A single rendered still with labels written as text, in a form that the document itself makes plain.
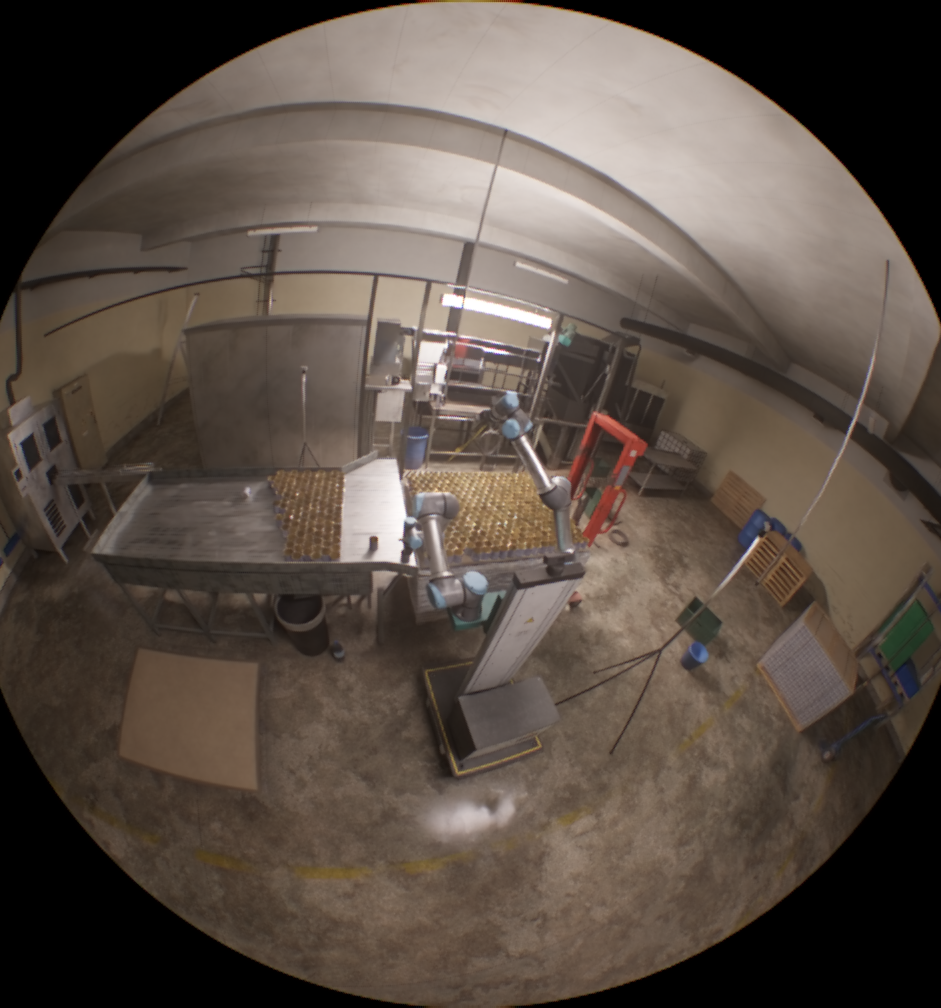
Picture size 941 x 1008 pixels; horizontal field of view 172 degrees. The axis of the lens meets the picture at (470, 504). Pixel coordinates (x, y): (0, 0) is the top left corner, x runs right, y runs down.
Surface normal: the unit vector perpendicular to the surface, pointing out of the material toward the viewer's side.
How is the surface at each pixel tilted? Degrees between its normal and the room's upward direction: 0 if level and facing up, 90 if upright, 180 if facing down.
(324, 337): 90
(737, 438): 90
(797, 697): 88
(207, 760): 0
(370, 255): 90
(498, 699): 0
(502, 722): 0
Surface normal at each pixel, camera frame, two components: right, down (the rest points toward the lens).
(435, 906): 0.20, -0.80
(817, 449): -0.94, 0.00
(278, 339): 0.28, 0.59
